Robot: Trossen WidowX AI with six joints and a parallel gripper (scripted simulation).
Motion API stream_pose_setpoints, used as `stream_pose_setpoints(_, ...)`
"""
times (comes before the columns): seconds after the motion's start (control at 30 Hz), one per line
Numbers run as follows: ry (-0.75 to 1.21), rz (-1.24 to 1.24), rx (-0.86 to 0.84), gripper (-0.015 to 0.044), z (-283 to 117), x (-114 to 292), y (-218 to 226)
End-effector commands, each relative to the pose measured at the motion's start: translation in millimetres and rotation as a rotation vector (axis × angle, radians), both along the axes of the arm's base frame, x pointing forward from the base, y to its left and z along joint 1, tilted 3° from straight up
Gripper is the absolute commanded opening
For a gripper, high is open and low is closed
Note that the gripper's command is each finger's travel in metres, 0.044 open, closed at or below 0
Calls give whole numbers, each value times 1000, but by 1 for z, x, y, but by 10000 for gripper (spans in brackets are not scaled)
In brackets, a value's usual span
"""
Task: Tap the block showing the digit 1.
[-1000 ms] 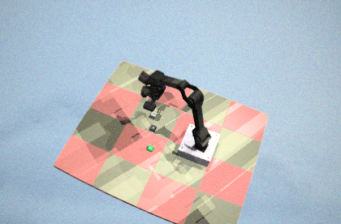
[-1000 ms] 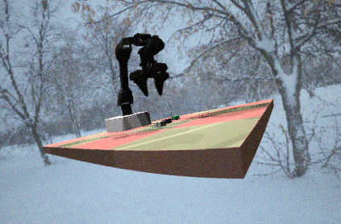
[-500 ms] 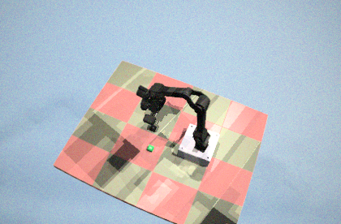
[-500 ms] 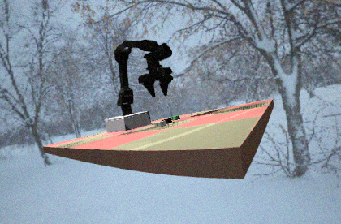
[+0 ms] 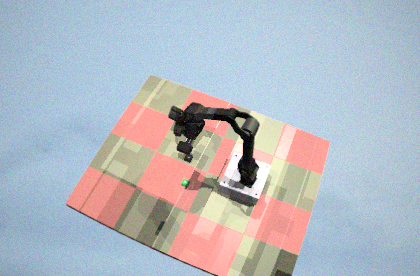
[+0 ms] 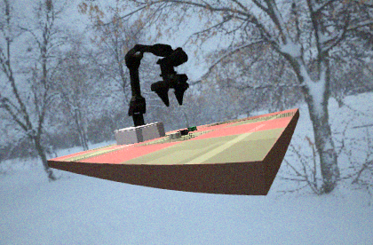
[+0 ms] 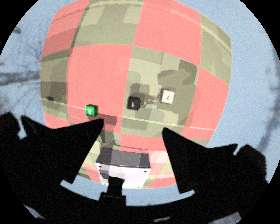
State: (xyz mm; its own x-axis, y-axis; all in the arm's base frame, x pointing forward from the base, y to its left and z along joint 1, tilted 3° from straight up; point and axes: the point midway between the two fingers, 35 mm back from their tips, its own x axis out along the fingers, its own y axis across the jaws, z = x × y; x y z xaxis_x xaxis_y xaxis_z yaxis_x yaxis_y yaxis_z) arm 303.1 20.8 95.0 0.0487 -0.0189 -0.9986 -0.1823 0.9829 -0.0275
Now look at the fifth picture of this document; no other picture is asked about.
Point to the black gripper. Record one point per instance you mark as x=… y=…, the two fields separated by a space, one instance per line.
x=186 y=147

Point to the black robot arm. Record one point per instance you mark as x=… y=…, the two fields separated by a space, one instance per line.
x=193 y=116

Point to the small green block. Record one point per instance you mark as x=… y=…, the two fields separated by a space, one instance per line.
x=185 y=182

